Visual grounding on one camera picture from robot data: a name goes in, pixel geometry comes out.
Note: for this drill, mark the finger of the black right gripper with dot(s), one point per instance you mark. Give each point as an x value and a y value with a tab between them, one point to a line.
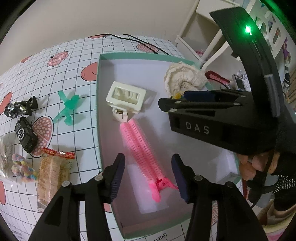
184	106
224	93

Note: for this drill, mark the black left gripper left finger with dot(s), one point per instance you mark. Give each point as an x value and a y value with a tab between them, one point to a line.
101	189

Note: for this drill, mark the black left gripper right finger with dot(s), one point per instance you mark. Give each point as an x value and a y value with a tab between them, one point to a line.
193	189

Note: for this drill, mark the cream knitted scrunchie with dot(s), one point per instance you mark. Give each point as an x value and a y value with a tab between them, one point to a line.
181	77

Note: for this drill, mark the cracker snack pack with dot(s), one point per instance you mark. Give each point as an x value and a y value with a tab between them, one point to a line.
53	171

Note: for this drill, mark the green translucent toy airplane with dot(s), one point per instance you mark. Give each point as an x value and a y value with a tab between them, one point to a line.
69	106

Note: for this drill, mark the black toy car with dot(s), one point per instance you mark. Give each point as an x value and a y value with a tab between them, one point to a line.
25	134

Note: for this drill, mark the cotton swabs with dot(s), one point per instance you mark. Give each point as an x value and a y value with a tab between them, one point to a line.
6	160

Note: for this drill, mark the right hand in black glove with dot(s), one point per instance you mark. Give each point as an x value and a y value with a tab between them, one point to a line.
283	166

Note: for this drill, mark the small electronic device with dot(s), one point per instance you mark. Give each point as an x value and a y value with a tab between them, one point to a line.
241	82

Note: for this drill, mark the red hair comb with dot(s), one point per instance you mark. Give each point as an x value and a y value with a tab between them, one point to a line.
218	78

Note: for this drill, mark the cream plastic hair claw clip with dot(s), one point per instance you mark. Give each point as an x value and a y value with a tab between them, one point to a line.
125	100

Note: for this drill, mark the pink hair roller clip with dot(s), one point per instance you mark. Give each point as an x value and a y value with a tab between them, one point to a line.
145	158

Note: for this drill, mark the teal shallow cardboard box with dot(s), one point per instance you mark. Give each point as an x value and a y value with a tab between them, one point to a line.
136	213

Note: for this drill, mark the white shelf rack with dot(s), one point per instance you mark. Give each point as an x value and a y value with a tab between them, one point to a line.
200	37

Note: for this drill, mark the fruit print grid bedsheet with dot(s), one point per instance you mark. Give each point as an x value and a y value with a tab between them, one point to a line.
43	75

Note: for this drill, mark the black silver action figure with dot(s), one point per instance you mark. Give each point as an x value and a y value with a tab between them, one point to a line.
17	108

